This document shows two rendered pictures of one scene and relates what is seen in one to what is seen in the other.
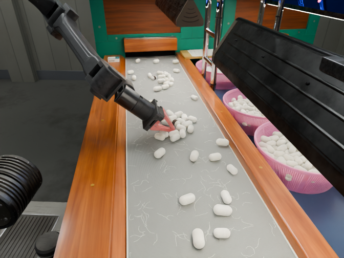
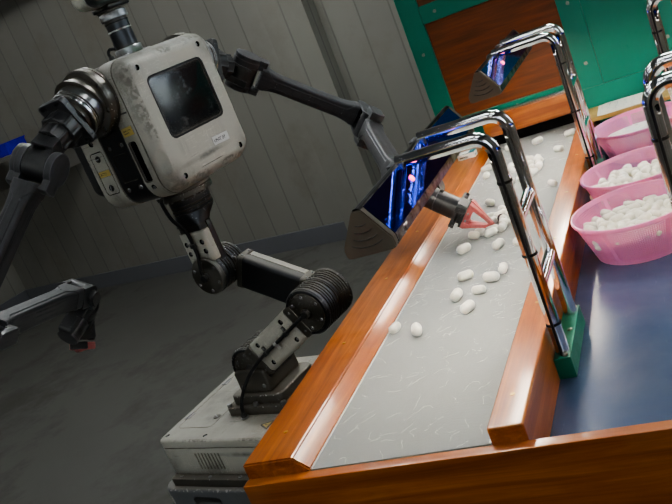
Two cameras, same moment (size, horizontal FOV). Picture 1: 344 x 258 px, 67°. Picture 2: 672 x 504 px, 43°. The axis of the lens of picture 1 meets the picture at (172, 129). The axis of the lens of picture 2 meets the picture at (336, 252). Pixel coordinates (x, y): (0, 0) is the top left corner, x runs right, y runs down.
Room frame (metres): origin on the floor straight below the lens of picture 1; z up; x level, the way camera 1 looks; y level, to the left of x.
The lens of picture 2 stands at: (-1.16, -0.84, 1.38)
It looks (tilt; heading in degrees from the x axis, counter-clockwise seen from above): 15 degrees down; 35
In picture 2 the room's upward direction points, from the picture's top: 22 degrees counter-clockwise
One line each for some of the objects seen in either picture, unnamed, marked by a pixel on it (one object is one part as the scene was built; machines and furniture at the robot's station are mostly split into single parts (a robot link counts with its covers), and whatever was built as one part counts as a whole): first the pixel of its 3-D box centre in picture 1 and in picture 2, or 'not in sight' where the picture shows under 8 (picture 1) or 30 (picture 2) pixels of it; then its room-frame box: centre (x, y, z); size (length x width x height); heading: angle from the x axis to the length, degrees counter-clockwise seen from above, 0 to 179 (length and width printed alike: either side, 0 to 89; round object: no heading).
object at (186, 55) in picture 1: (209, 53); (638, 101); (1.52, -0.22, 0.77); 0.33 x 0.15 x 0.01; 99
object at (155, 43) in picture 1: (150, 43); (528, 113); (1.52, 0.12, 0.83); 0.30 x 0.06 x 0.07; 99
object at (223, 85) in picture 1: (220, 73); (642, 134); (1.30, -0.25, 0.72); 0.27 x 0.27 x 0.10
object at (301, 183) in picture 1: (299, 156); (638, 224); (0.59, -0.37, 0.72); 0.27 x 0.27 x 0.10
